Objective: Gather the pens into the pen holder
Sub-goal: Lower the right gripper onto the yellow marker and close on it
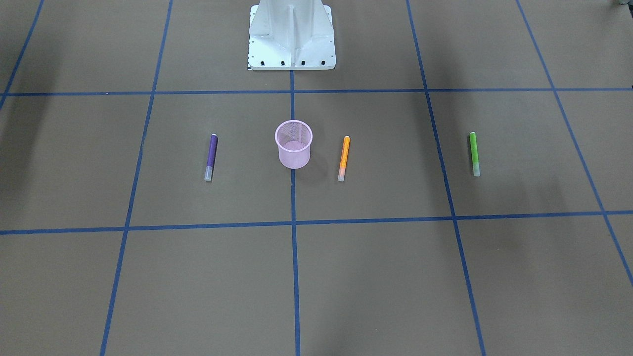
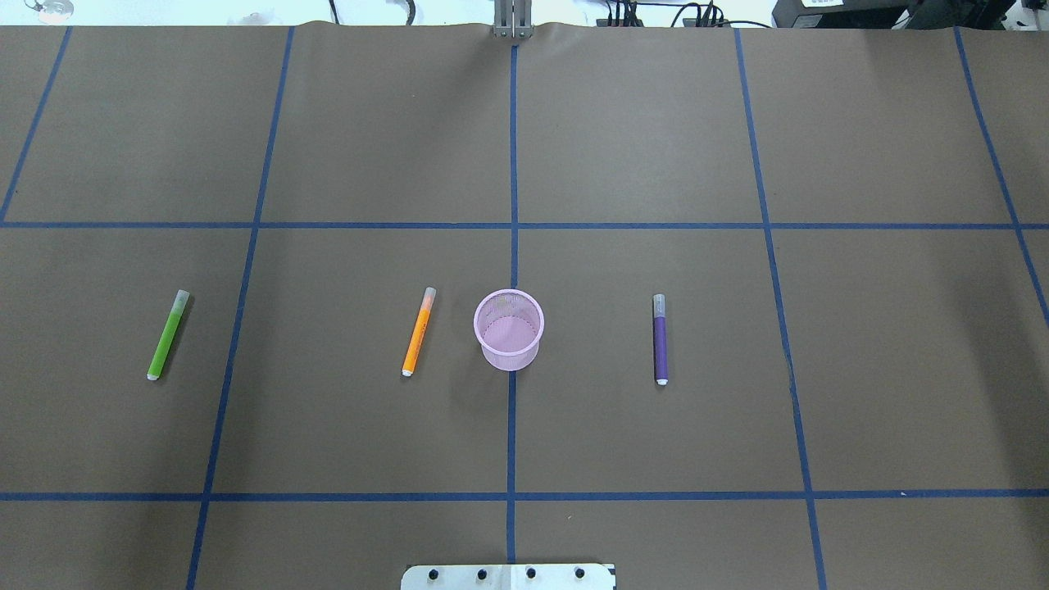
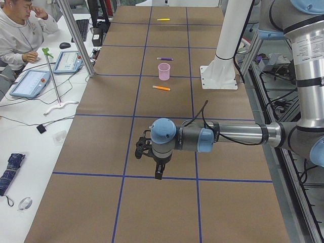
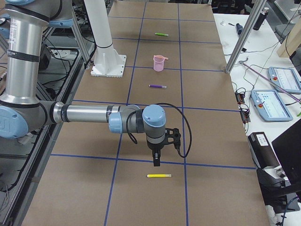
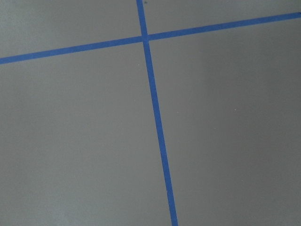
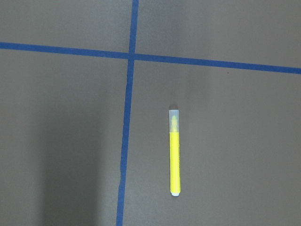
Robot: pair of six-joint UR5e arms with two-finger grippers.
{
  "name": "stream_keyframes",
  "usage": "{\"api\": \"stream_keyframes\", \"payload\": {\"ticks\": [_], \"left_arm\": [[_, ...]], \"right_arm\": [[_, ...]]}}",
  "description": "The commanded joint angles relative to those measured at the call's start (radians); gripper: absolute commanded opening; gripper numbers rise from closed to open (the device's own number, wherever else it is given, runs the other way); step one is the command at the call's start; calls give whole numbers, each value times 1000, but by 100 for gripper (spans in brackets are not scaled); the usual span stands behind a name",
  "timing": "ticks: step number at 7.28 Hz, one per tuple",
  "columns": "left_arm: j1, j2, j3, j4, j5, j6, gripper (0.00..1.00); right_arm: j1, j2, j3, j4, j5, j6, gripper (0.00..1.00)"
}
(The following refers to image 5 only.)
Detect blue tape grid lines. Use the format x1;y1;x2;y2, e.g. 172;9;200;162
0;0;301;226

